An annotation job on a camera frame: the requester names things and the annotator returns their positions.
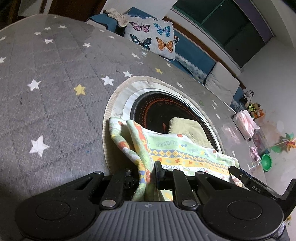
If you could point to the green plastic bowl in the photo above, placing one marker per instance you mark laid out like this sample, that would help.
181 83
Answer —
266 162

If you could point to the dark window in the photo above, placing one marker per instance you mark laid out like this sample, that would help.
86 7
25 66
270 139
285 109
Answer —
237 26

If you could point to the butterfly print pillow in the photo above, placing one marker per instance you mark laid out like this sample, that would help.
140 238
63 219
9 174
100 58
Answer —
152 34

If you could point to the blue bench cushion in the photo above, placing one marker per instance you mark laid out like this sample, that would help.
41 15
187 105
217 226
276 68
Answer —
190 57

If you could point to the colourful pinwheel toy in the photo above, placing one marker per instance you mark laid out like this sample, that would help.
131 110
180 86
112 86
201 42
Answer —
286 143

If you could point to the orange plush toy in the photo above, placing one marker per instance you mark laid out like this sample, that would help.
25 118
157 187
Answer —
255 110

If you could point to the panda plush toy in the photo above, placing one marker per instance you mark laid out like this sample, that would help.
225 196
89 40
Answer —
246 98

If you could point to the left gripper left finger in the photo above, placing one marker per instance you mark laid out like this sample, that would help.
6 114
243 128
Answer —
131 183

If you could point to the crumpled beige cloth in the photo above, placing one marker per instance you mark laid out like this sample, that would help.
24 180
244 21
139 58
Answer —
122 19

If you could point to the pink crumpled wrapper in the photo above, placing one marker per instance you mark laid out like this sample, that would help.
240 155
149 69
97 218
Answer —
254 154

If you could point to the colourful patterned children's shirt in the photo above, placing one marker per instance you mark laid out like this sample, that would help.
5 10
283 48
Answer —
174 151

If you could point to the pink tissue pack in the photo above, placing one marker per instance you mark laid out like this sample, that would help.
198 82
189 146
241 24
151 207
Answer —
245 124

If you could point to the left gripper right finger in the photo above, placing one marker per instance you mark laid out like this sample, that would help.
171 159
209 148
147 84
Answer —
159 173

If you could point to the white pillow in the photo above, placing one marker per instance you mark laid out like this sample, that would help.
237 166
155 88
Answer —
221 82

